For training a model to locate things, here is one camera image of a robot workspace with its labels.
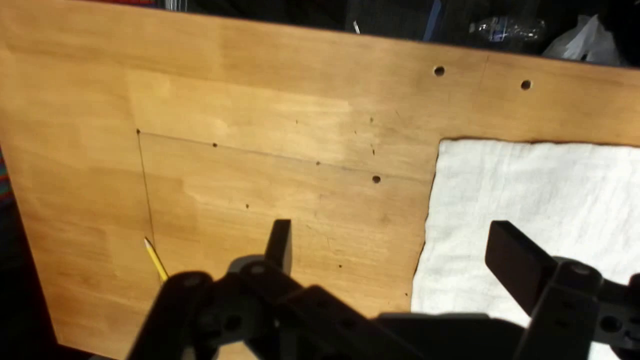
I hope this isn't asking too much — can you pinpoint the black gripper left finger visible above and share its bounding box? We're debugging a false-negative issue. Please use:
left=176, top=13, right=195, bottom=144
left=126, top=218, right=429, bottom=360

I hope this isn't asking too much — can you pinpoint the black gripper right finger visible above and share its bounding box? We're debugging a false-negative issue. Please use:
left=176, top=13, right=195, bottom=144
left=484, top=219, right=640, bottom=360

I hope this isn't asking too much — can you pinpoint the white cloth towel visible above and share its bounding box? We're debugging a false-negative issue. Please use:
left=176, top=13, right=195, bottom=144
left=411, top=135, right=640, bottom=360

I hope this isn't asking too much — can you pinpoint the yellow pencil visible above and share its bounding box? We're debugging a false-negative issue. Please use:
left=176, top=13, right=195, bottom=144
left=143, top=235, right=170, bottom=282

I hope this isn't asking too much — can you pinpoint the white plastic bag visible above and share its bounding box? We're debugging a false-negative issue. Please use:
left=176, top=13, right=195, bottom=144
left=540, top=13, right=626, bottom=66

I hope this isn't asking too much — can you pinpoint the crumpled clear plastic bag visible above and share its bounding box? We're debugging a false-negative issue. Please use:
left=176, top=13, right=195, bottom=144
left=467, top=16, right=548, bottom=44

